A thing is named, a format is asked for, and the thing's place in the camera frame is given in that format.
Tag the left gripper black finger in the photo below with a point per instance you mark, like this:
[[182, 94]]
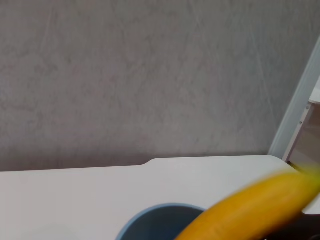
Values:
[[305, 230]]

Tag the yellow banana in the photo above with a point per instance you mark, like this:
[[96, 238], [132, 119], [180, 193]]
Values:
[[250, 207]]

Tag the blue plastic bowl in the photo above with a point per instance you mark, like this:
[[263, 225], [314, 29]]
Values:
[[150, 222]]

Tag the white furniture panel with screws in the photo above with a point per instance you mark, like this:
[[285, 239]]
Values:
[[307, 135]]

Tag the white metal frame post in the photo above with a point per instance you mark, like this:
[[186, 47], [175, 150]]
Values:
[[295, 107]]

